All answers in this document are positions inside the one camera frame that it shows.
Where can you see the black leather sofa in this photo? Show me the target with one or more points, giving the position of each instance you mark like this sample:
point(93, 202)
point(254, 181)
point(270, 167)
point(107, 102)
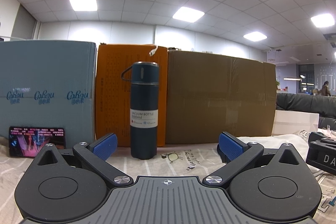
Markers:
point(302, 103)

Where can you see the brown cardboard box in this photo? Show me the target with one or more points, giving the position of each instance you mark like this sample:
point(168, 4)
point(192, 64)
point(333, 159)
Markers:
point(223, 95)

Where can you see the dark blue vacuum bottle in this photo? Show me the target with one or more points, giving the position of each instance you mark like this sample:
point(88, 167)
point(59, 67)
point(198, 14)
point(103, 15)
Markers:
point(144, 134)

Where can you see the orange cardboard box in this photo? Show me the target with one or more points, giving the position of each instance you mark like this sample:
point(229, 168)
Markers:
point(113, 108)

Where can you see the white box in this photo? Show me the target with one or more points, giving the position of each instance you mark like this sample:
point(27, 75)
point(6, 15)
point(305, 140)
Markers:
point(294, 121)

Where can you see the green potted plant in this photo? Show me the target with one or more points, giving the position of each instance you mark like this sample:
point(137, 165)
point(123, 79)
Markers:
point(277, 85)

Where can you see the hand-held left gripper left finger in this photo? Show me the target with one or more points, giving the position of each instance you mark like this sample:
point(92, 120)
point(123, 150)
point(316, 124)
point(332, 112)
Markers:
point(106, 146)

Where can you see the white garment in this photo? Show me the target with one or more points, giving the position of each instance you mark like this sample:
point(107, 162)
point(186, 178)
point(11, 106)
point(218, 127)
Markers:
point(275, 140)

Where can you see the light blue cardboard box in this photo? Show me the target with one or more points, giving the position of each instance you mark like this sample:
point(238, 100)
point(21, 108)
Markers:
point(47, 69)

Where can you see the ceiling light panel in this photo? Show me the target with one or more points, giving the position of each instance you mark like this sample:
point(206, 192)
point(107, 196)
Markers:
point(83, 3)
point(323, 21)
point(255, 36)
point(188, 14)

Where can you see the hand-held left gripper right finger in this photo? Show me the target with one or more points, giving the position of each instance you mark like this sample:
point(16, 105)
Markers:
point(231, 146)

